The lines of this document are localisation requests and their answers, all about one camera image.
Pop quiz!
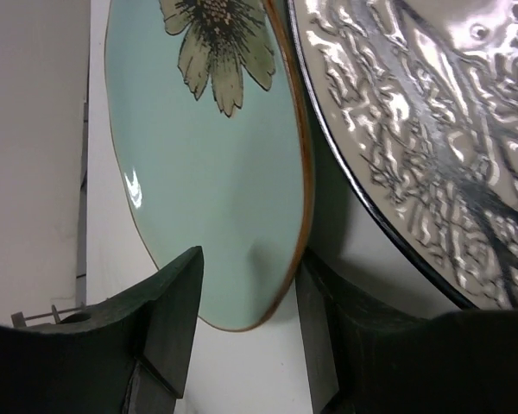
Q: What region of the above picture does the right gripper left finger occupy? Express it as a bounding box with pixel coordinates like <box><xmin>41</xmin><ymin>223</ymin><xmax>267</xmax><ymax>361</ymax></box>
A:
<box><xmin>0</xmin><ymin>246</ymin><xmax>205</xmax><ymax>413</ymax></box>

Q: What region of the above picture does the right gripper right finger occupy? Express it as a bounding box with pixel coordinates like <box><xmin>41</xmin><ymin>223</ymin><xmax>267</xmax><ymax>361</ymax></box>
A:
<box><xmin>296</xmin><ymin>254</ymin><xmax>518</xmax><ymax>413</ymax></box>

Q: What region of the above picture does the cream tree pattern plate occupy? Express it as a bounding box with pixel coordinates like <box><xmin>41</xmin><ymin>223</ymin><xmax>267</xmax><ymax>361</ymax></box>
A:
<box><xmin>287</xmin><ymin>1</ymin><xmax>518</xmax><ymax>310</ymax></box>

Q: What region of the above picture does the teal flower plate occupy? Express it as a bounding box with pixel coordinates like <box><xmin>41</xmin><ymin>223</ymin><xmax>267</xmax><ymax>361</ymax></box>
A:
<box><xmin>104</xmin><ymin>1</ymin><xmax>314</xmax><ymax>332</ymax></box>

